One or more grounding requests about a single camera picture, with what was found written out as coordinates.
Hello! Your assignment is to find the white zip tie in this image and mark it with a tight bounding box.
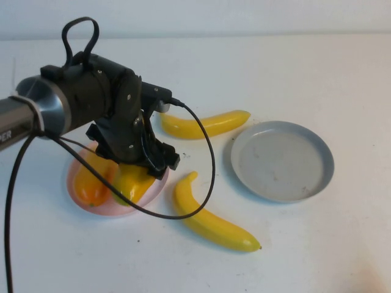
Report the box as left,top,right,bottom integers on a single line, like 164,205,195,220
8,59,46,132

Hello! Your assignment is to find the orange mango with green tip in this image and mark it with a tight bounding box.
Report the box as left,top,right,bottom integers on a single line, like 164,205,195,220
110,163,157,208

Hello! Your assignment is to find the pink round plate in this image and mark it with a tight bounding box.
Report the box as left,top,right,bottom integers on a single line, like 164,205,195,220
66,142,170,217

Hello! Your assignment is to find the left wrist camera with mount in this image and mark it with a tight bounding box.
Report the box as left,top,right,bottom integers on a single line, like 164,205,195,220
141,81,172,114

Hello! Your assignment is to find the blue-grey round plate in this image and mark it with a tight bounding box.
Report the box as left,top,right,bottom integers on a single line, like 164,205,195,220
230,120,335,204

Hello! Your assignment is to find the left arm looped cable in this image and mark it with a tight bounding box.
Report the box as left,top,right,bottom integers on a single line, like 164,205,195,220
62,17,100,67

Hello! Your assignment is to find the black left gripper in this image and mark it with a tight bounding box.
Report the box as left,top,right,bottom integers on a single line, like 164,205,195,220
85,120,180,181

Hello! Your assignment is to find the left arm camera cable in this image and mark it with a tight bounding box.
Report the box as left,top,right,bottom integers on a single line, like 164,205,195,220
4,97,216,293

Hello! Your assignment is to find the orange plastic mango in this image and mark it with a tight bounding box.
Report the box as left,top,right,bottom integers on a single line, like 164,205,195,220
74,146,119,208

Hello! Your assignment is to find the yellow plastic banana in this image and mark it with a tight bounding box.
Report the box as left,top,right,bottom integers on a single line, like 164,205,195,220
174,171,263,253
159,110,252,140

